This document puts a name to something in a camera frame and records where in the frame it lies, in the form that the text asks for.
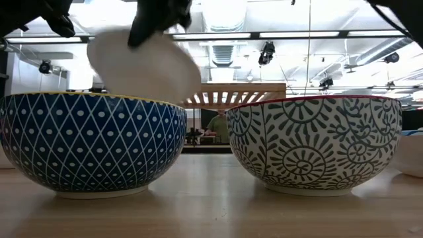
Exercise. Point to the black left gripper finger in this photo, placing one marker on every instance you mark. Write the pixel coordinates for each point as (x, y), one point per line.
(140, 33)

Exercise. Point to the blue white patterned plate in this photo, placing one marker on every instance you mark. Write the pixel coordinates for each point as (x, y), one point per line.
(148, 72)
(413, 155)

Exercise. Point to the grey floral bowl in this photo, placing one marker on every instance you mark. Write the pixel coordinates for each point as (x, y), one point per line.
(314, 148)

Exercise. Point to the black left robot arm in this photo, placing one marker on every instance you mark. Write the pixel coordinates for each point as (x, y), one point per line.
(33, 13)

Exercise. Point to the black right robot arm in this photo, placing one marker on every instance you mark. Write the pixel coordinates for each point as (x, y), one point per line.
(409, 13)

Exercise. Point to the wooden slatted shelf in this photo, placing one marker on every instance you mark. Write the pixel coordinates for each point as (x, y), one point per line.
(251, 88)

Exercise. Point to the black ceiling spotlight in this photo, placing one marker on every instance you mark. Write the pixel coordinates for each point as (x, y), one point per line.
(267, 53)
(45, 67)
(392, 57)
(326, 82)

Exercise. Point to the person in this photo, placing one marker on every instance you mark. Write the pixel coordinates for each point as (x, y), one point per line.
(218, 127)

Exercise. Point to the dark background desk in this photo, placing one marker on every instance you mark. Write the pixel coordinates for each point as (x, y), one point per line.
(206, 148)

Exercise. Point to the long ceiling light strip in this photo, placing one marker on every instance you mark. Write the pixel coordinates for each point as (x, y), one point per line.
(297, 34)

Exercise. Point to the silver ceiling air duct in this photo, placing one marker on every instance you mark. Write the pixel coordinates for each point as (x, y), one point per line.
(224, 15)

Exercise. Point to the black metal table frame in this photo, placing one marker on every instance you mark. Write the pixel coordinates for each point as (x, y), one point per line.
(97, 89)

